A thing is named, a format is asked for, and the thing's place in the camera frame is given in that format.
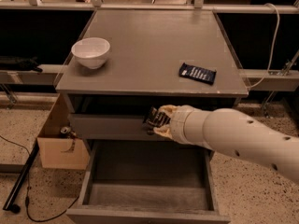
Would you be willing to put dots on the black pole on floor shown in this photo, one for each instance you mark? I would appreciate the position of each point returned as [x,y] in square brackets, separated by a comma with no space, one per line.
[23,171]

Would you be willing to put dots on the cardboard box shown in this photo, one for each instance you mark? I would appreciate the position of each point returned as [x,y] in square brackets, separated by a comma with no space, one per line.
[59,151]

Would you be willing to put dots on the closed grey upper drawer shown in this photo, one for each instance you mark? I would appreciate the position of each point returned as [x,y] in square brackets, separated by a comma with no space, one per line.
[115,127]

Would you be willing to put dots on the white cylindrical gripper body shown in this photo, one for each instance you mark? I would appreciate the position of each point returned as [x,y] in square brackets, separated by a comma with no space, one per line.
[179,124]

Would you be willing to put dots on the black chocolate rxbar wrapper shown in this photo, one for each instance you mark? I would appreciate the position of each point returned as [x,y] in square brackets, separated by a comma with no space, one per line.
[156,118]

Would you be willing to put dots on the metal can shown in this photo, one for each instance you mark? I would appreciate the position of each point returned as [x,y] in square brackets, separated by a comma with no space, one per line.
[66,130]

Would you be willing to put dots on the black object on rail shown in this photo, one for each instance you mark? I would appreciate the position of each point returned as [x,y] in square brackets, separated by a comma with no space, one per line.
[19,64]

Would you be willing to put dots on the white ceramic bowl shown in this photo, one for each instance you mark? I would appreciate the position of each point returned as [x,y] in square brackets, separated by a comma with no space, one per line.
[91,52]

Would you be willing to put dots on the grey drawer cabinet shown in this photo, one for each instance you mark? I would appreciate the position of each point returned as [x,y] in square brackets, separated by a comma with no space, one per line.
[147,48]

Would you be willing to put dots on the round brass drawer knob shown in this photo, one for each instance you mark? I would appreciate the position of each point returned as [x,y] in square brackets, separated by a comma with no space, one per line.
[150,132]

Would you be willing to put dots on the open grey bottom drawer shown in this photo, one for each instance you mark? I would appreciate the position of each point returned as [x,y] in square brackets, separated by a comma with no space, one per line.
[140,182]

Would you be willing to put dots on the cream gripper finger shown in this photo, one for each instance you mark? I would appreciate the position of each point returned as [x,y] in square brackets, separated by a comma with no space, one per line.
[163,131]
[169,110]

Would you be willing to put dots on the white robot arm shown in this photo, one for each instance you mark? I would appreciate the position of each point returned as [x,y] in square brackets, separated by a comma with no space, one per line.
[235,134]

